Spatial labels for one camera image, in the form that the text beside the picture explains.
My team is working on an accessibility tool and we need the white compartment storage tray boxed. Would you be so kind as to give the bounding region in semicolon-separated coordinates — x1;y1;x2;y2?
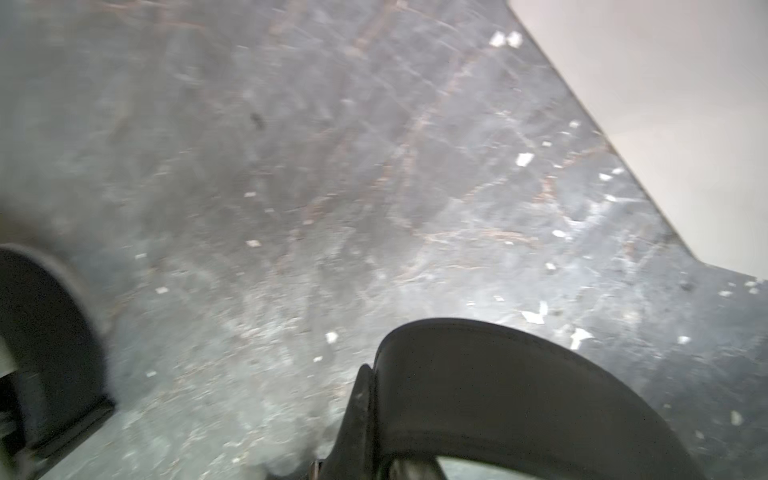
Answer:
510;1;767;278

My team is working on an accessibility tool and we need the black belt with dark buckle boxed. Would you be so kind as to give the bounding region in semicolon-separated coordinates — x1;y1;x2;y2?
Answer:
373;318;702;479

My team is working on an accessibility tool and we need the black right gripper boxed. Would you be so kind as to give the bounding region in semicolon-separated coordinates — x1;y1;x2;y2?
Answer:
1;244;116;479

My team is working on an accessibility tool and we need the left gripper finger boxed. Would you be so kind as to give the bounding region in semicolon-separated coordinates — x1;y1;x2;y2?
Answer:
318;364;376;480

